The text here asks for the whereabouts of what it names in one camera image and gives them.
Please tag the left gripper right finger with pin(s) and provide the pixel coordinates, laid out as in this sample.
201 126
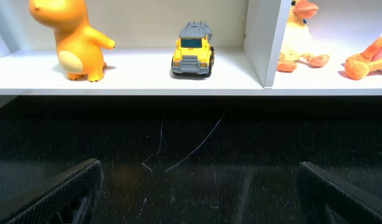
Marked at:
340 199

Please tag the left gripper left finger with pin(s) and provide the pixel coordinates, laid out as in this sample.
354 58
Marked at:
48 199

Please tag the white plush duck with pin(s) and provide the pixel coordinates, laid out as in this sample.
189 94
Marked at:
360 63

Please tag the white shelf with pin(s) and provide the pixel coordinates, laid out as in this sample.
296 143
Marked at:
141 84

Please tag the orange dinosaur toy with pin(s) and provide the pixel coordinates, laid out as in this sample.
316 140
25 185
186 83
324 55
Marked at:
76 37

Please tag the yellow plush duck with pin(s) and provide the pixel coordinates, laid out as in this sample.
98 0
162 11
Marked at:
296 37

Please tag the grey and yellow toy truck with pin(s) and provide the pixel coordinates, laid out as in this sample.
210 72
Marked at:
192 56

